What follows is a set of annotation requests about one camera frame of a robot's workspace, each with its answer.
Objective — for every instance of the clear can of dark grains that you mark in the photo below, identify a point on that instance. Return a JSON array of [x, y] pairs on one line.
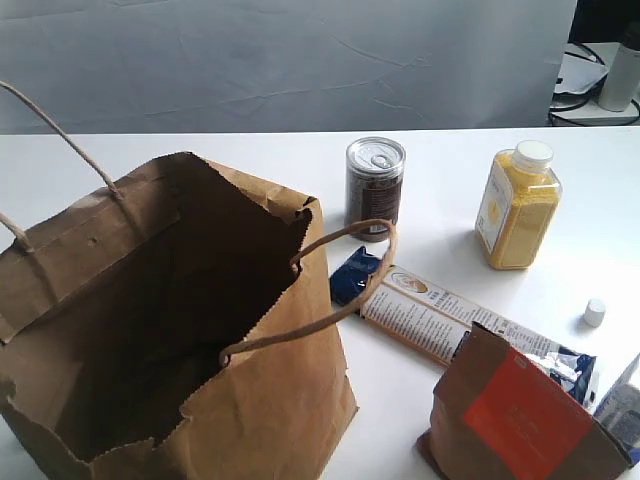
[[374, 176]]

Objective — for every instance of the brown paper bag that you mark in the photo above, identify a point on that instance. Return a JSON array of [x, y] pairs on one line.
[[176, 324]]

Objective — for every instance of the grey box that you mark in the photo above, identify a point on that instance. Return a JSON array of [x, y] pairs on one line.
[[618, 411]]

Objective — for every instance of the dark blue snack packet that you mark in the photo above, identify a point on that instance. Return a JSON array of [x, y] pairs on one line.
[[351, 278]]

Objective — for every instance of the long white orange noodle package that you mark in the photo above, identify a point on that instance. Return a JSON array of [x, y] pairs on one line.
[[436, 322]]

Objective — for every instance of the yellow millet plastic bottle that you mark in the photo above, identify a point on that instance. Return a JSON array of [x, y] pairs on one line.
[[520, 198]]

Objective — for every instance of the brown pouch with red label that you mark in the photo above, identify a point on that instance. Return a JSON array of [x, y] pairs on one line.
[[496, 415]]

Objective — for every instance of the small white bottle cap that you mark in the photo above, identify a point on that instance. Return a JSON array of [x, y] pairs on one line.
[[594, 312]]

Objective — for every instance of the white paper sheets background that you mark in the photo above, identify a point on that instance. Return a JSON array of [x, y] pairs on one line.
[[578, 75]]

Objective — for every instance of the white cylinder in background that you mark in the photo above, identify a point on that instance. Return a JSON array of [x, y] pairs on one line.
[[622, 80]]

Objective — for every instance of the black ring stand base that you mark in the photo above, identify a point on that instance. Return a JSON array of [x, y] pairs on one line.
[[575, 112]]

